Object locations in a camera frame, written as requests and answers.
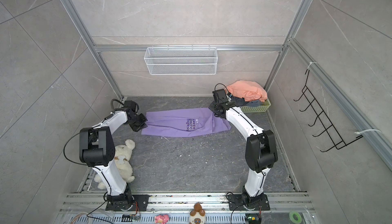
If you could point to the pink small toy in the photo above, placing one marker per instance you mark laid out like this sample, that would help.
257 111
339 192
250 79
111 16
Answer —
161 219

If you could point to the brown white small plush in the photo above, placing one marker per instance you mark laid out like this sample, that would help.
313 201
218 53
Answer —
197 215

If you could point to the small electronics board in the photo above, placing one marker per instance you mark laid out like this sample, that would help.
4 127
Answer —
127 218

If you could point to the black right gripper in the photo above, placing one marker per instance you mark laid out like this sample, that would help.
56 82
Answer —
212 107

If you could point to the aluminium frame rail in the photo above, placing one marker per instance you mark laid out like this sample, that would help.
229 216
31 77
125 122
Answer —
86 37

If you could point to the green yellow electronics box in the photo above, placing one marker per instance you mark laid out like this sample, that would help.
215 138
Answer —
252 219

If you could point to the dark blue t shirt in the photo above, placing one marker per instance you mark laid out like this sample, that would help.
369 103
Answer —
241 102

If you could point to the green tape roll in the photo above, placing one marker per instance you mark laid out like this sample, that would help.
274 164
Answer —
295 217

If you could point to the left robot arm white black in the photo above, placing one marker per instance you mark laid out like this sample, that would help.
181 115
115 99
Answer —
97 150

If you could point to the purple t shirt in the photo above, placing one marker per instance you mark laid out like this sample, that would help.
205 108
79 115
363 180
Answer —
184 123

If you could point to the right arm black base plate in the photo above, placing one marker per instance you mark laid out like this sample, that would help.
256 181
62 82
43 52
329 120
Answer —
242 202

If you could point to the white wire mesh basket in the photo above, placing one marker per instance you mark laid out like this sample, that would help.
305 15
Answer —
181 60

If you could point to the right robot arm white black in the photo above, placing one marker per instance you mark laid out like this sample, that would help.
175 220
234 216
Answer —
260 153

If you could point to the green plastic basket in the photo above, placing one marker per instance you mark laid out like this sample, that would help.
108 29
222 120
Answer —
262 108

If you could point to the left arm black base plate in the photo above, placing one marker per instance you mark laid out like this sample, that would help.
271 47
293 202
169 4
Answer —
139 201

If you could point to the orange t shirt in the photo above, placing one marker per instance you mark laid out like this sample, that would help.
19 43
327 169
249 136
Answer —
248 90

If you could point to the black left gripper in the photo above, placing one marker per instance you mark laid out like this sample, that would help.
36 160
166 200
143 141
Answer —
144 123

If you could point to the black wire hook rack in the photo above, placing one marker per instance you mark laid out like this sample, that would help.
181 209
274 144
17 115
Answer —
334 137

